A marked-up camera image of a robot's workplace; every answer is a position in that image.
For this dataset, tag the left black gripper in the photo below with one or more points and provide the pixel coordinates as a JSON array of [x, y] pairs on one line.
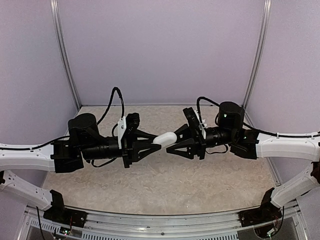
[[127, 147]]

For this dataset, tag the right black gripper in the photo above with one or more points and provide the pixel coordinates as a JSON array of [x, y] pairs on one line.
[[196, 145]]

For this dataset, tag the white earbud charging case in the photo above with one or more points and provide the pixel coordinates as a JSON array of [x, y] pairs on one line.
[[165, 139]]

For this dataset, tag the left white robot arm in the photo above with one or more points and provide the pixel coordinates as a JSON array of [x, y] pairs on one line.
[[67, 154]]

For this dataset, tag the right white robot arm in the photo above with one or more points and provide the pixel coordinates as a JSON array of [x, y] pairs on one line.
[[250, 143]]

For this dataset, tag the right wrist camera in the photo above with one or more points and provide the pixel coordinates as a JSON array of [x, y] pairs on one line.
[[197, 128]]

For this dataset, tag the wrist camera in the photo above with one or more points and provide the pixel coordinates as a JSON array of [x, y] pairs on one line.
[[126, 127], [197, 128]]

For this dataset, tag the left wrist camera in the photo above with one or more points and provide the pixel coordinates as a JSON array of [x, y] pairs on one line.
[[126, 127]]

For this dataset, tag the front aluminium rail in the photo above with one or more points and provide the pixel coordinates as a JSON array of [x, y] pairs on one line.
[[101, 225]]

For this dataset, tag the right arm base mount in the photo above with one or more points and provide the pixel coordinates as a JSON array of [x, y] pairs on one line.
[[264, 213]]

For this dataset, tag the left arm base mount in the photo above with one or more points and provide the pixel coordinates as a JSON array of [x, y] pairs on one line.
[[60, 214]]

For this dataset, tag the right aluminium frame post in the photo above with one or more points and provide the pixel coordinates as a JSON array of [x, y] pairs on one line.
[[258, 52]]

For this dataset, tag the aluminium frame post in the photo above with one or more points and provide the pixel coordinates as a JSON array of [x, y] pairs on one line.
[[54, 5], [258, 52]]

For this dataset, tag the left aluminium frame post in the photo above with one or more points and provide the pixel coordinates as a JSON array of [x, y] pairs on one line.
[[54, 5]]

